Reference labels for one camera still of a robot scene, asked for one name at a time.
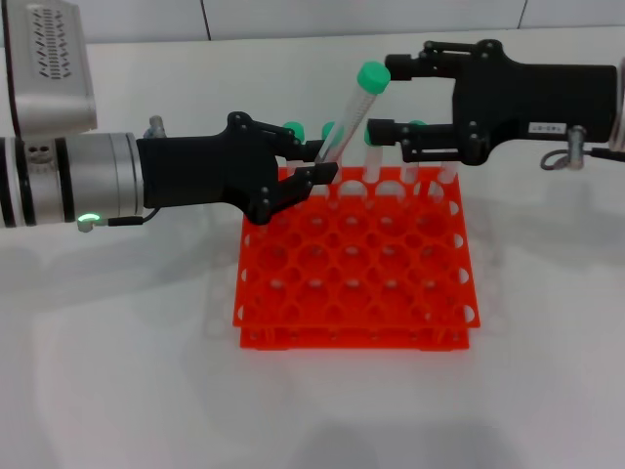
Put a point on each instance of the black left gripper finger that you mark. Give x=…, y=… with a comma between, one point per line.
x=324, y=173
x=307, y=151

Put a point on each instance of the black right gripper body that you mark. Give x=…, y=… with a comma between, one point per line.
x=527, y=102

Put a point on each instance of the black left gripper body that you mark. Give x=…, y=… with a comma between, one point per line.
x=195, y=171

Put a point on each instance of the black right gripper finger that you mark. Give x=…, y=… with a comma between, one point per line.
x=400, y=67
x=381, y=132

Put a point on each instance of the clear test tube green cap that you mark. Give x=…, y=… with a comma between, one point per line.
x=410, y=172
x=446, y=173
x=373, y=163
x=373, y=77
x=295, y=127
x=325, y=130

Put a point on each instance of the orange test tube rack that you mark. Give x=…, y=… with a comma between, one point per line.
x=356, y=293

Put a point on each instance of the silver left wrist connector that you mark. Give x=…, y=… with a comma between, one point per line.
x=156, y=128

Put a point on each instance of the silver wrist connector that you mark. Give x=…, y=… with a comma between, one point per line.
x=577, y=146
x=156, y=128

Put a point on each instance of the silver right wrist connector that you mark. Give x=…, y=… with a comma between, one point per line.
x=577, y=146

